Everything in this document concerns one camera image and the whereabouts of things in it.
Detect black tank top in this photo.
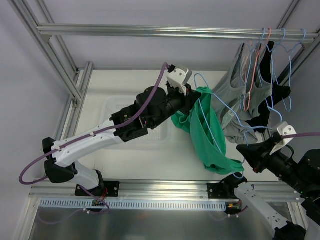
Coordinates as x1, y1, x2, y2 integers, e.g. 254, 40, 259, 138
247, 41, 291, 133

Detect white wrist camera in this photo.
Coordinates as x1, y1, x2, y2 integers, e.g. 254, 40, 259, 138
167, 64, 193, 96
270, 121, 297, 155

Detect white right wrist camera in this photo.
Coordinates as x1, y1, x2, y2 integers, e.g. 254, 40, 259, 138
270, 121, 297, 155

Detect light blue wire hanger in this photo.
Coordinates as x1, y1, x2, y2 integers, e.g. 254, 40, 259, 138
193, 73, 285, 180

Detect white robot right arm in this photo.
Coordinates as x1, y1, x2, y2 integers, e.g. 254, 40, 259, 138
221, 137, 320, 240

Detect white perforated plastic basket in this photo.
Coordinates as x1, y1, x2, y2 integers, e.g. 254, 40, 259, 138
99, 95, 172, 151

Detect pink wire hanger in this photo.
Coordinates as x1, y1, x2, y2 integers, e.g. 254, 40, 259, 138
242, 28, 272, 118

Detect aluminium frame left posts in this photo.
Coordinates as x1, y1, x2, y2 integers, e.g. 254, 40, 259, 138
7, 0, 95, 121

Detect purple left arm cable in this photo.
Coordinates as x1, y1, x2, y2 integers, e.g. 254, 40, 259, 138
18, 62, 172, 186

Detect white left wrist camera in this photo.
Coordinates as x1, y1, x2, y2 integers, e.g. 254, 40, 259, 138
167, 64, 193, 96

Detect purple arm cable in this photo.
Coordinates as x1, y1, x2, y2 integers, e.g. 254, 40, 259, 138
279, 131, 320, 139
18, 62, 172, 186

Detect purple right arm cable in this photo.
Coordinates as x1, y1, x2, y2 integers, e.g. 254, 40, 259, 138
279, 131, 320, 139

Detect green tank top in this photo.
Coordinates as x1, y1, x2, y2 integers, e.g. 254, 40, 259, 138
171, 87, 245, 179

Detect white slotted cable duct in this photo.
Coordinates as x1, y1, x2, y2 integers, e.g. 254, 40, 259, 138
39, 198, 227, 212

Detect aluminium hanging rail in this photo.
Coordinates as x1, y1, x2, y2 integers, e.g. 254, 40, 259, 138
37, 23, 319, 43

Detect grey tank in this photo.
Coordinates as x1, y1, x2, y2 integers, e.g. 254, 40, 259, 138
211, 44, 258, 145
242, 49, 272, 121

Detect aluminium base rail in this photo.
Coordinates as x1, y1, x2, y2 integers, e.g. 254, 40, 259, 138
28, 179, 302, 203

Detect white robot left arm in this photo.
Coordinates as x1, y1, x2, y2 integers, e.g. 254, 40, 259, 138
42, 84, 201, 197

